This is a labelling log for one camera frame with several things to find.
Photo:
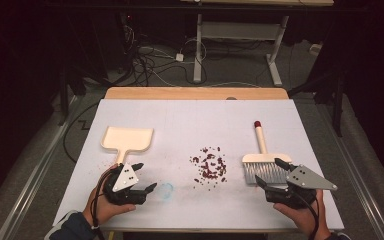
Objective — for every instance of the white board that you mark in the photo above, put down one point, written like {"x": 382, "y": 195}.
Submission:
{"x": 186, "y": 123}

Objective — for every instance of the cream plastic dustpan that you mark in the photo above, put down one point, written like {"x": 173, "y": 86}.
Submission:
{"x": 128, "y": 138}

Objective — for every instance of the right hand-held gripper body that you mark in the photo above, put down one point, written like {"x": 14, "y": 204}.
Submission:
{"x": 305, "y": 178}

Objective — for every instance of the metal floor rail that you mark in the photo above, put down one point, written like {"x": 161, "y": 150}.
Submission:
{"x": 356, "y": 180}
{"x": 35, "y": 176}

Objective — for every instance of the wooden table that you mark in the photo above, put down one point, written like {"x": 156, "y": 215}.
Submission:
{"x": 196, "y": 92}

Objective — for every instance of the person's left hand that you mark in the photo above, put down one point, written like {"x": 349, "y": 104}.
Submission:
{"x": 108, "y": 210}

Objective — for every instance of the person's right hand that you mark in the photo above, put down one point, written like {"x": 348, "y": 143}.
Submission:
{"x": 301, "y": 216}

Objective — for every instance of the black metal stand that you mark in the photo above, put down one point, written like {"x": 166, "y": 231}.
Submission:
{"x": 337, "y": 100}
{"x": 63, "y": 96}

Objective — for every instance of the cream brush with grey bristles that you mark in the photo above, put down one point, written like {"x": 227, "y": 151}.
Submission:
{"x": 263, "y": 161}

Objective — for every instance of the pile of red beans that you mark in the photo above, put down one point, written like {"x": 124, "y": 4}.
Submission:
{"x": 210, "y": 168}

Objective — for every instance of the white metal desk frame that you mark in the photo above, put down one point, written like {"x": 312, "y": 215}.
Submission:
{"x": 238, "y": 30}

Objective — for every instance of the white power adapter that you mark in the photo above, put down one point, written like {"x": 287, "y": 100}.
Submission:
{"x": 179, "y": 57}

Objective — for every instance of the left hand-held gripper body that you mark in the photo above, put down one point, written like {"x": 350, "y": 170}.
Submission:
{"x": 126, "y": 177}

